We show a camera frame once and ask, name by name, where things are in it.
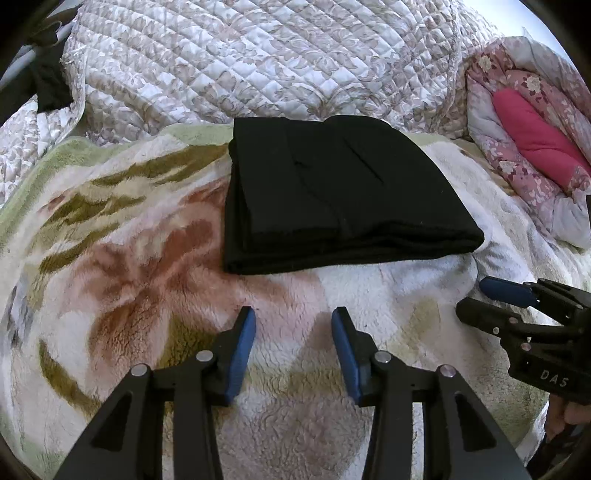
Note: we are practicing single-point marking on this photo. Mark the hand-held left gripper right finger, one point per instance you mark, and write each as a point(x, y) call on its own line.
point(346, 350)

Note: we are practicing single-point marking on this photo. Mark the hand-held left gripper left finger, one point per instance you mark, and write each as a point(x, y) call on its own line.
point(242, 350)

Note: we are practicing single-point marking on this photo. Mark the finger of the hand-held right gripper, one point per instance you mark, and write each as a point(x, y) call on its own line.
point(505, 290)
point(485, 316)

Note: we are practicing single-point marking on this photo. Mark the black pants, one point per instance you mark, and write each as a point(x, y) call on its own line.
point(346, 184)

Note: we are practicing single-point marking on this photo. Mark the person's right hand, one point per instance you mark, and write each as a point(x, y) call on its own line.
point(565, 415)

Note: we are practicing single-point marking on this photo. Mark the floral fleece blanket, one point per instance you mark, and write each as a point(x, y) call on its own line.
point(138, 277)

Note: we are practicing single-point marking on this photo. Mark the pink floral comforter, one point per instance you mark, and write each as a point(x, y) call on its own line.
point(531, 134)

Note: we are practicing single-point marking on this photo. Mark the quilted floral bedspread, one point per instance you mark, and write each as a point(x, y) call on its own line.
point(254, 60)

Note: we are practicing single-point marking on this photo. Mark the dark cloth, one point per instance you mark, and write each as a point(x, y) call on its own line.
point(51, 87)

